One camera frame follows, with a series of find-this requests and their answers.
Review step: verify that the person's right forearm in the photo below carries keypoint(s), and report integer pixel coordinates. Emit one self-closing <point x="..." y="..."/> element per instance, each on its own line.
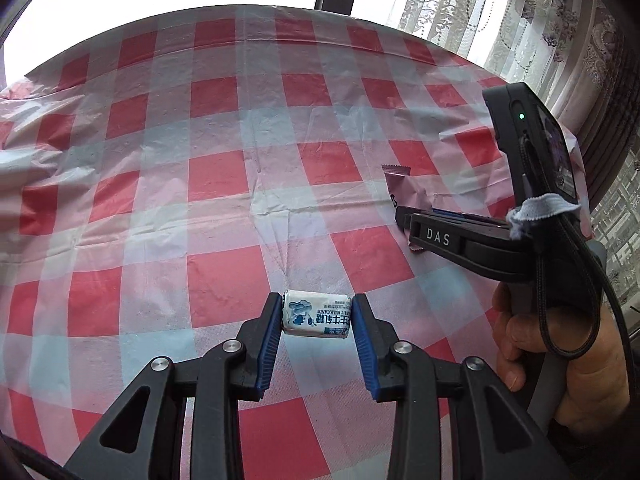
<point x="600" y="450"/>

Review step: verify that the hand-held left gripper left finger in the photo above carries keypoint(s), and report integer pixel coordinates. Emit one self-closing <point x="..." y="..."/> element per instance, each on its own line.
<point x="267" y="345"/>

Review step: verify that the white blue milk candy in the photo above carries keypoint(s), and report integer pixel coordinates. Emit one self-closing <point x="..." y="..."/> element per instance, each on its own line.
<point x="315" y="312"/>

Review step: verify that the pink candy wrapper packet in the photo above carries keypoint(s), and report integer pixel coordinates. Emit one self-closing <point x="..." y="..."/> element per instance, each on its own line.
<point x="407" y="192"/>

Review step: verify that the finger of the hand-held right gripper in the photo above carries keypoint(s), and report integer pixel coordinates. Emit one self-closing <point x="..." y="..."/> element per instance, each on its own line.
<point x="440" y="237"/>
<point x="403" y="216"/>

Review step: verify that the person's right hand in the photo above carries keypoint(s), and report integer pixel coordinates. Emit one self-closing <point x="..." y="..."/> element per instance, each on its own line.
<point x="590" y="380"/>

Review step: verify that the white lace curtain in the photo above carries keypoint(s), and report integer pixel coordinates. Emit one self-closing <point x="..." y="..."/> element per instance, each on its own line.
<point x="475" y="10"/>
<point x="620" y="240"/>

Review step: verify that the red white checkered tablecloth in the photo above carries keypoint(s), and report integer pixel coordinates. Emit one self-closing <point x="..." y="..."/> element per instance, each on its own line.
<point x="150" y="160"/>

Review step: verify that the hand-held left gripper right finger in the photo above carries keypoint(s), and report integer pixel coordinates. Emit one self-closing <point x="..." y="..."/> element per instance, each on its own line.
<point x="367" y="345"/>

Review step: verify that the embroidered thick curtain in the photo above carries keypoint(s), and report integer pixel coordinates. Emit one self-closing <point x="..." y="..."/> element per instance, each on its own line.
<point x="605" y="110"/>

